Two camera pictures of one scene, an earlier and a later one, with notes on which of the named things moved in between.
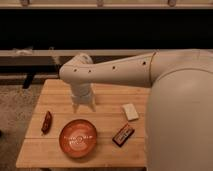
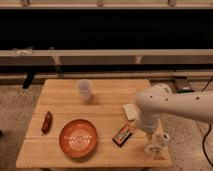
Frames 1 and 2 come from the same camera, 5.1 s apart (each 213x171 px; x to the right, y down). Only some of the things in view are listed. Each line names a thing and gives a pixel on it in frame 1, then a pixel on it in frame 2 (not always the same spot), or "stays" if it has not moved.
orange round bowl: (78, 138) stays
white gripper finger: (92, 106) to (149, 142)
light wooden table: (115, 135) stays
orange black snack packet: (122, 135) stays
